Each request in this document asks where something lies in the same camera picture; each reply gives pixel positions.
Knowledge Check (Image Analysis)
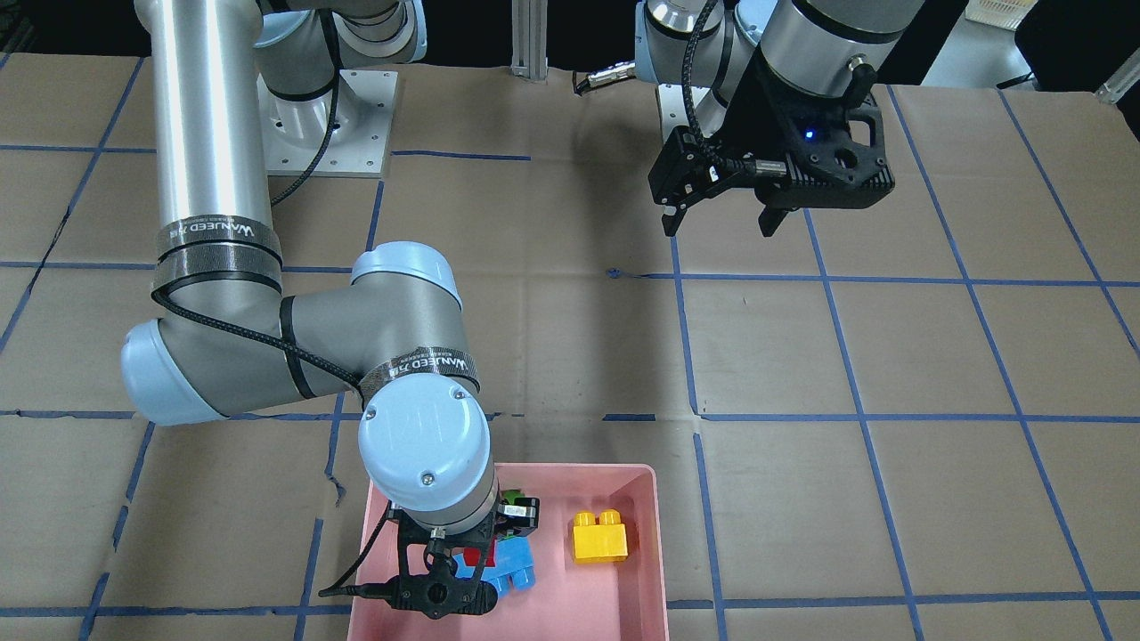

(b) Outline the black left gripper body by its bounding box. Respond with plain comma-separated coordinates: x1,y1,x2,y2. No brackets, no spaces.
720,50,878,161

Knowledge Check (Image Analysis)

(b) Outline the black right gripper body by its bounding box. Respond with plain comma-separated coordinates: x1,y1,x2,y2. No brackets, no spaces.
392,508,498,581

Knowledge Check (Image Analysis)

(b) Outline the green toy block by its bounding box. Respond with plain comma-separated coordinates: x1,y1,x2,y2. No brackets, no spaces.
500,488,526,506

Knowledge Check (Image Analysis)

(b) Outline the red toy block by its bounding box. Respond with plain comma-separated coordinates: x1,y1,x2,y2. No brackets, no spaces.
461,539,496,568

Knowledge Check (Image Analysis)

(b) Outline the blue toy block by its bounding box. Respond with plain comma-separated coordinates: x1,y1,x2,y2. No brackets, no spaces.
481,537,537,598

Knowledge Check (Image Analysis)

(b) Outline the yellow toy block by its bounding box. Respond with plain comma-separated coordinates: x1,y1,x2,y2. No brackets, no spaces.
573,508,630,563

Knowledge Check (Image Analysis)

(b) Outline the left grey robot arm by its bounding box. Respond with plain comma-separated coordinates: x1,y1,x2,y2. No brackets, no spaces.
634,1,921,237

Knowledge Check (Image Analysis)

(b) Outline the pink plastic box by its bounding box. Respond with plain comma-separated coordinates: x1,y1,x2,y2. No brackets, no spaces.
347,463,669,640

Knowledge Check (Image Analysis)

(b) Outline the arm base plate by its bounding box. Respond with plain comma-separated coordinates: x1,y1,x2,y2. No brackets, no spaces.
657,86,713,143
257,70,399,179

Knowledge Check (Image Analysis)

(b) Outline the aluminium frame post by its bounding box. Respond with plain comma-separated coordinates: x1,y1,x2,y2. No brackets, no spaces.
508,0,549,84

